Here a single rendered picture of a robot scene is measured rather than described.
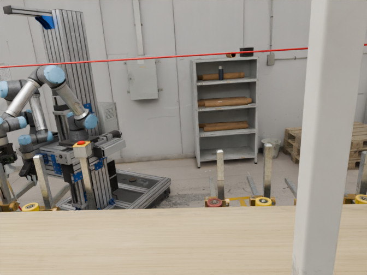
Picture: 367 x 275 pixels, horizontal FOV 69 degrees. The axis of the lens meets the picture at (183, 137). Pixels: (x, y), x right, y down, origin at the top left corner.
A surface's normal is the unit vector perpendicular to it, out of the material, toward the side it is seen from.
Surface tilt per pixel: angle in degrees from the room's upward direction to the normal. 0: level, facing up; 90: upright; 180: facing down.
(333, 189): 90
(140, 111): 90
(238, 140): 90
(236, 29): 90
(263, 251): 0
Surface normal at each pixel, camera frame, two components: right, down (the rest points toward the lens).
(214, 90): 0.06, 0.29
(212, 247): -0.06, -0.95
